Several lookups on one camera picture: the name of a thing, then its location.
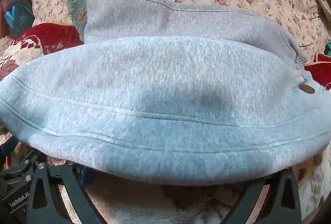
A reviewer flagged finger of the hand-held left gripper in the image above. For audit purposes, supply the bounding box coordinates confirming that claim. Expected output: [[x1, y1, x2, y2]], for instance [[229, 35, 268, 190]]
[[0, 136, 43, 183]]

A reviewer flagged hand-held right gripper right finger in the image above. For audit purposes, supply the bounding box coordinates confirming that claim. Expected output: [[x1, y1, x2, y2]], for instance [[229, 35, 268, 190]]
[[224, 166, 303, 224]]

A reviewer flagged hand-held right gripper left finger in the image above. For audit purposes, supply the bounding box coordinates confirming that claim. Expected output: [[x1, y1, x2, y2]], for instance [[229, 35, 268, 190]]
[[26, 159, 108, 224]]

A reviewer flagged light grey sweatshirt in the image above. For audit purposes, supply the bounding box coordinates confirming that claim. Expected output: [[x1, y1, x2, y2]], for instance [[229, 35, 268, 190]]
[[0, 0, 331, 186]]

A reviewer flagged red and white blanket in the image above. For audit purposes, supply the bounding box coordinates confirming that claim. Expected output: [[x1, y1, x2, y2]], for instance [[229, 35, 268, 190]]
[[0, 22, 331, 224]]

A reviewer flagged blue plastic bag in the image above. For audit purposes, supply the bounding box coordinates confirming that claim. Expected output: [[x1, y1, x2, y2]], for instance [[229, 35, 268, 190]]
[[3, 0, 35, 35]]

